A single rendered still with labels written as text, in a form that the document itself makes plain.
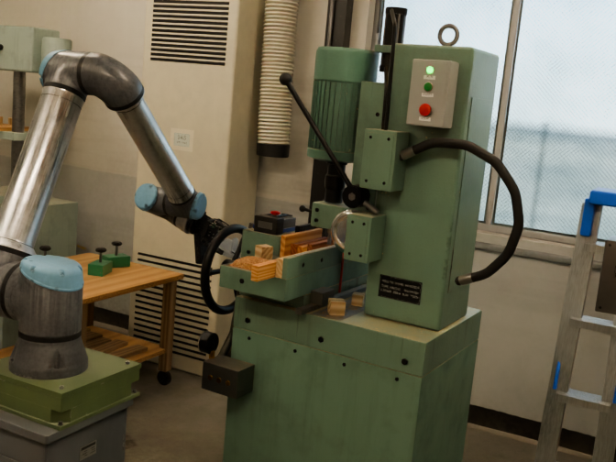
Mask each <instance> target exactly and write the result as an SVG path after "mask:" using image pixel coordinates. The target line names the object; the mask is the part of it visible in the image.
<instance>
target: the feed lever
mask: <svg viewBox="0 0 616 462"><path fill-rule="evenodd" d="M291 82H292V77H291V75H290V74H289V73H287V72H284V73H282V74H281V75H280V83H281V84H282V85H287V87H288V89H289V90H290V92H291V94H292V96H293V98H294V99H295V101H296V103H297V104H298V106H299V107H300V108H301V110H302V112H303V114H304V116H305V117H306V119H307V121H308V122H309V124H310V126H311V127H312V129H313V131H314V133H315V135H316V136H317V137H318V139H319V140H320V142H321V144H322V145H323V147H324V149H325V151H326V152H327V154H328V156H329V157H330V159H331V161H332V162H333V163H334V165H335V167H336V169H337V170H338V172H339V174H340V175H341V177H342V179H343V180H344V182H345V184H346V186H347V187H346V188H345V189H344V190H343V193H342V199H343V202H344V204H345V205H346V206H347V207H350V208H357V207H362V206H365V207H366V208H367V209H369V210H370V212H372V213H373V214H374V215H377V214H378V213H379V210H378V209H377V208H376V207H375V206H373V205H372V204H371V203H369V198H370V194H369V189H367V188H360V187H359V184H356V185H352V183H351V181H350V180H349V178H348V177H347V175H346V174H345V172H344V170H343V169H342V167H341V165H340V164H339V162H338V160H337V159H336V156H335V155H334V153H333V151H332V150H331V149H330V147H329V146H328V144H327V142H326V141H325V138H324V137H323V135H322V134H321V132H320V130H319V129H318V127H317V125H316V124H315V122H314V121H313V119H312V117H311V116H310V114H309V112H308V111H307V109H306V107H305V106H304V104H303V102H302V100H301V98H300V97H299V95H298V94H297V93H296V91H295V90H294V88H293V86H292V84H291Z"/></svg>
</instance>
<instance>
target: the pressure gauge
mask: <svg viewBox="0 0 616 462"><path fill-rule="evenodd" d="M218 344H219V338H218V335H217V334H216V333H213V332H209V331H204V332H202V334H201V335H200V337H199V339H198V349H199V351H200V352H202V353H206V354H209V358H215V351H216V349H217V347H218Z"/></svg>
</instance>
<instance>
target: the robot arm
mask: <svg viewBox="0 0 616 462"><path fill-rule="evenodd" d="M38 74H39V75H40V78H39V80H40V83H41V85H42V86H43V87H42V93H41V96H40V98H39V101H38V105H37V108H36V111H35V114H34V115H33V118H32V121H31V124H30V127H29V129H28V132H27V136H26V139H25V141H24V144H23V147H22V149H21V152H20V154H19V157H18V160H17V163H16V166H15V169H14V172H13V175H12V177H11V180H10V183H9V185H8V188H7V190H6V193H5V198H4V200H3V202H2V205H1V208H0V316H1V317H5V318H9V319H13V320H17V321H18V339H17V341H16V344H15V347H14V349H13V351H12V354H11V356H10V358H9V366H8V368H9V370H10V372H12V373H13V374H15V375H17V376H19V377H22V378H27V379H33V380H59V379H66V378H70V377H73V376H77V375H79V374H82V373H83V372H85V371H86V370H87V369H88V356H87V353H86V350H85V347H84V344H83V341H82V317H83V285H84V280H83V268H82V266H81V264H80V263H78V262H77V261H75V260H73V259H69V258H65V257H60V256H53V255H46V256H42V255H37V254H36V252H35V250H34V246H35V244H36V241H37V238H38V235H39V230H40V228H41V225H42V222H43V219H44V217H45V214H46V212H47V209H48V206H49V203H50V198H51V196H52V193H53V190H54V188H55V185H56V182H57V180H58V177H59V174H60V171H61V166H62V163H63V161H64V158H65V156H66V153H67V150H68V147H69V145H70V142H71V139H72V134H73V131H74V129H75V127H76V124H77V121H78V118H79V115H80V113H81V110H82V107H83V106H84V103H85V100H86V97H87V95H94V96H96V97H98V98H99V99H101V100H102V101H103V102H104V104H105V105H106V107H107V108H108V109H109V110H111V111H115V112H117V114H118V116H119V117H120V119H121V121H122V122H123V124H124V126H125V127H126V130H127V131H128V133H129V135H130V136H131V137H132V139H133V140H134V142H135V144H136V145H137V148H138V149H139V151H140V153H141V154H142V156H143V158H144V159H145V161H146V162H147V164H148V165H149V167H150V169H151V170H152V172H153V174H154V175H155V177H156V179H157V180H158V182H159V184H160V186H161V187H158V186H155V185H154V184H152V183H144V184H142V185H141V186H139V187H138V188H137V191H136V193H135V204H136V206H137V207H138V208H139V209H140V210H142V211H145V212H148V213H151V214H153V215H156V216H159V217H161V218H163V219H165V220H167V221H168V222H170V223H171V224H173V225H174V226H176V227H178V228H179V229H180V230H181V231H182V232H184V233H185V234H193V236H194V250H195V263H196V264H203V260H204V254H205V252H206V250H207V248H208V246H209V244H210V243H211V241H212V240H213V238H214V237H215V235H216V234H217V233H218V232H219V231H220V230H222V229H223V228H224V227H226V226H229V224H227V223H226V222H224V221H223V220H221V219H220V218H218V219H216V218H211V217H210V216H208V215H207V214H206V211H205V209H206V205H207V200H206V196H205V194H204V193H202V192H197V191H196V190H195V189H194V188H193V185H192V184H191V183H190V181H189V179H188V178H187V176H186V174H185V172H184V170H183V168H182V166H181V164H180V162H179V161H178V160H177V158H176V156H175V154H174V152H173V151H172V149H171V146H170V144H169V143H168V141H167V139H166V138H165V136H164V135H163V133H162V131H161V129H160V126H159V125H158V123H157V121H156V119H155V117H154V116H153V114H152V113H151V111H150V109H149V107H148V105H147V103H146V101H145V100H144V98H143V96H144V92H145V89H144V86H143V85H142V83H141V81H140V79H139V78H138V77H137V76H136V74H135V73H133V72H132V71H131V70H130V69H129V68H128V67H127V66H126V65H124V64H123V63H122V62H120V61H119V60H116V59H115V58H112V57H110V56H108V55H106V54H103V53H101V52H88V51H74V50H69V49H64V50H54V51H52V52H51V53H49V54H48V55H47V56H46V57H45V58H44V59H43V61H42V62H41V64H40V67H39V73H38ZM215 220H216V221H215ZM222 222H223V223H225V224H223V223H222ZM238 242H239V241H238V239H237V238H236V237H235V238H233V239H232V240H231V239H229V238H228V239H224V240H223V242H222V243H221V244H220V246H219V247H218V249H217V250H216V253H218V254H220V255H223V256H226V257H228V258H231V259H232V258H233V257H234V255H235V252H236V250H237V247H238Z"/></svg>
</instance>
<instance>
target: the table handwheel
mask: <svg viewBox="0 0 616 462"><path fill-rule="evenodd" d="M246 228H247V227H245V226H243V225H239V224H233V225H228V226H226V227H224V228H223V229H222V230H220V231H219V232H218V233H217V234H216V235H215V237H214V238H213V240H212V241H211V243H210V244H209V246H208V248H207V249H206V252H205V254H204V257H203V264H202V268H201V278H200V283H201V292H202V296H203V300H204V302H205V304H206V305H207V307H208V308H209V309H210V310H211V311H212V312H214V313H216V314H231V313H232V312H233V311H234V306H235V301H233V302H231V303H230V304H228V305H226V306H221V305H219V304H217V303H216V302H215V300H214V298H213V296H212V293H211V290H210V276H211V275H215V274H220V269H221V266H220V269H211V266H212V262H213V259H214V256H215V252H216V251H217V249H218V247H219V246H220V244H221V243H222V242H223V240H224V239H225V238H226V237H228V236H229V235H231V234H234V233H239V234H241V235H242V234H243V229H246ZM241 246H242V237H241V239H240V242H239V244H238V247H237V249H236V252H235V255H234V256H233V258H232V260H231V259H225V260H224V261H223V262H222V264H221V265H224V264H227V263H232V262H234V261H235V260H236V259H238V258H239V255H240V253H241Z"/></svg>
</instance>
